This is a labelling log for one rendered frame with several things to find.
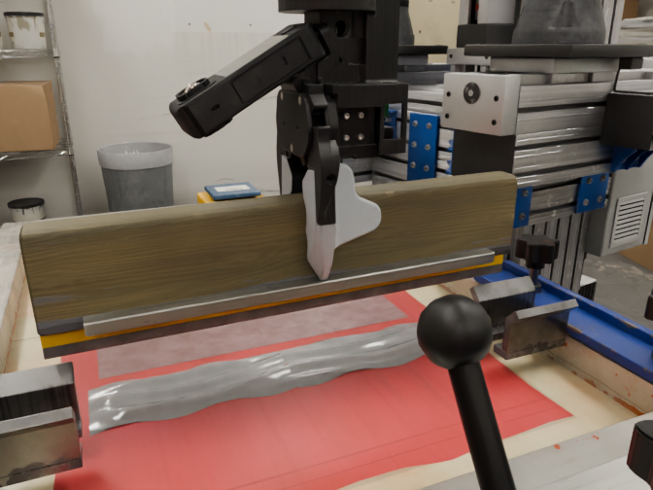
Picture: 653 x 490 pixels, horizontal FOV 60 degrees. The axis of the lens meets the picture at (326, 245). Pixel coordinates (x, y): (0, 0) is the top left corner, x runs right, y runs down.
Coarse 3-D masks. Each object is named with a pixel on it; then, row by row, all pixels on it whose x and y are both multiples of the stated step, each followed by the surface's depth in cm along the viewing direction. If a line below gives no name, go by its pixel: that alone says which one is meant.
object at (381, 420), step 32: (256, 320) 65; (288, 320) 65; (320, 320) 65; (352, 320) 65; (384, 320) 65; (416, 320) 65; (320, 384) 53; (352, 384) 53; (384, 384) 53; (416, 384) 53; (448, 384) 53; (512, 384) 53; (320, 416) 48; (352, 416) 48; (384, 416) 48; (416, 416) 48; (448, 416) 48; (512, 416) 48; (544, 416) 48; (352, 448) 45; (384, 448) 45; (416, 448) 45; (448, 448) 45
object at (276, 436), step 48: (192, 336) 62; (240, 336) 62; (96, 384) 53; (144, 432) 46; (192, 432) 46; (240, 432) 46; (288, 432) 46; (96, 480) 41; (144, 480) 41; (192, 480) 41; (240, 480) 41; (288, 480) 41; (336, 480) 41
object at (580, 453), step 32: (0, 256) 76; (0, 288) 65; (448, 288) 73; (0, 320) 58; (0, 352) 54; (544, 352) 58; (576, 352) 54; (608, 384) 51; (640, 384) 48; (640, 416) 43; (544, 448) 39; (576, 448) 39; (608, 448) 39; (448, 480) 36; (544, 480) 36
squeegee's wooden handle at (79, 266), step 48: (384, 192) 46; (432, 192) 48; (480, 192) 50; (48, 240) 37; (96, 240) 38; (144, 240) 40; (192, 240) 41; (240, 240) 42; (288, 240) 44; (384, 240) 48; (432, 240) 50; (480, 240) 52; (48, 288) 38; (96, 288) 39; (144, 288) 41; (192, 288) 42; (240, 288) 44
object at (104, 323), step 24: (408, 264) 48; (432, 264) 49; (456, 264) 50; (264, 288) 44; (288, 288) 44; (312, 288) 45; (336, 288) 46; (120, 312) 40; (144, 312) 40; (168, 312) 41; (192, 312) 41; (216, 312) 42
